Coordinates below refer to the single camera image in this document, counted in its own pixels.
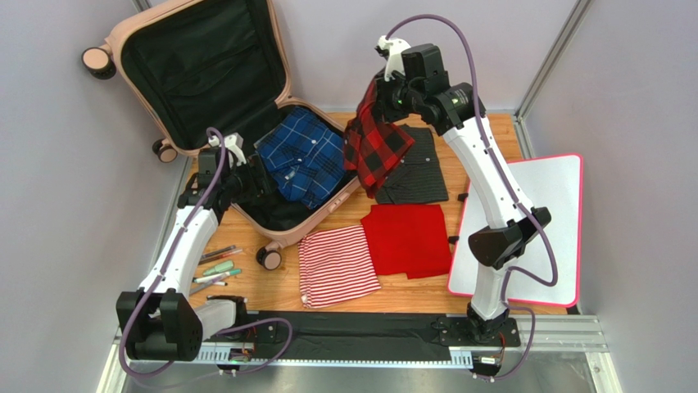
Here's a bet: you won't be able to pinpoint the pink suitcase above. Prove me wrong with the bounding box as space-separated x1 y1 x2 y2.
81 1 359 270

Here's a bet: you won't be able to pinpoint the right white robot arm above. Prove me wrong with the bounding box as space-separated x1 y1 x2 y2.
374 36 551 341

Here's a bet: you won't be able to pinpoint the dark pinstripe shirt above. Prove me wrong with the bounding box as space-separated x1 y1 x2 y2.
375 125 449 205

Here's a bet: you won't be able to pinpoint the red white striped cloth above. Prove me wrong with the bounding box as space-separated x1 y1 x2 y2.
298 225 381 309

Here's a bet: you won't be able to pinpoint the red black plaid shirt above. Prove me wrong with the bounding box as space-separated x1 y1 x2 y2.
343 81 415 199

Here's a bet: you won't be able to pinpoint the green marker pens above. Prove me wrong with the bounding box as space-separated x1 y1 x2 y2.
190 260 242 294

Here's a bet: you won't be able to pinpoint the red folded cloth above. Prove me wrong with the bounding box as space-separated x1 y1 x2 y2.
360 204 452 279

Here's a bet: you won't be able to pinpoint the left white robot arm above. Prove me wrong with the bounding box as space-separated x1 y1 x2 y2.
116 148 275 362

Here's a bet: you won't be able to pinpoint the white board pink edge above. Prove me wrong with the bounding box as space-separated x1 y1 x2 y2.
447 154 583 308

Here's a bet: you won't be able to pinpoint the blue plaid shirt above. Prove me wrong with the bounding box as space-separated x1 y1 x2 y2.
256 106 346 210

